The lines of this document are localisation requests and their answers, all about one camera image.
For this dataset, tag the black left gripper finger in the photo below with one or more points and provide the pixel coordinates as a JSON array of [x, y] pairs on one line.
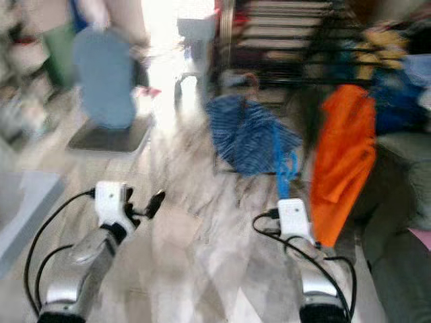
[[155, 202]]

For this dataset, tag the blue plastic hanger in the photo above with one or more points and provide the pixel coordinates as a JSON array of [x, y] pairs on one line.
[[281, 176]]

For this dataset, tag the light grey folding table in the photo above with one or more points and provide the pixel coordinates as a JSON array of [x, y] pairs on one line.
[[27, 215]]

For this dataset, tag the blue plaid shirt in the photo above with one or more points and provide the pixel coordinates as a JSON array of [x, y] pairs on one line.
[[246, 138]]

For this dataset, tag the light blue seat cushion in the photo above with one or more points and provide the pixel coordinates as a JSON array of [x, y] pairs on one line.
[[104, 81]]

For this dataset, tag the black clothes drying rack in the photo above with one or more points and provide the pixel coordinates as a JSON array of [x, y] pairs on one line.
[[227, 47]]

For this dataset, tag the green bin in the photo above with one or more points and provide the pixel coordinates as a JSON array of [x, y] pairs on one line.
[[59, 57]]

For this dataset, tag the orange shirt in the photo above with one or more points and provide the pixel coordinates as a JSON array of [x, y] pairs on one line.
[[343, 155]]

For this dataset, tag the dark green leather sofa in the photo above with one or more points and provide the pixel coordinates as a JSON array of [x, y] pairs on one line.
[[404, 202]]

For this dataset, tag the blue bag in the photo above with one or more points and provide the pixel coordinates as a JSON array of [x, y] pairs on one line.
[[401, 101]]

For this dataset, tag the pink sofa mat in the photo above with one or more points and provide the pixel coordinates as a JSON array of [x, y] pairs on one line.
[[421, 239]]

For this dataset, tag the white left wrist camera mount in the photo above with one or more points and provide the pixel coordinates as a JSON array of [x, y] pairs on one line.
[[111, 200]]

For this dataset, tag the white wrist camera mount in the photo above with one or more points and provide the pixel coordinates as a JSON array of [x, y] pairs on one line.
[[111, 200], [295, 219]]

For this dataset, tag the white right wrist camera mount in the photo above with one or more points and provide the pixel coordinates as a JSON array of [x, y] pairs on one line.
[[295, 219]]

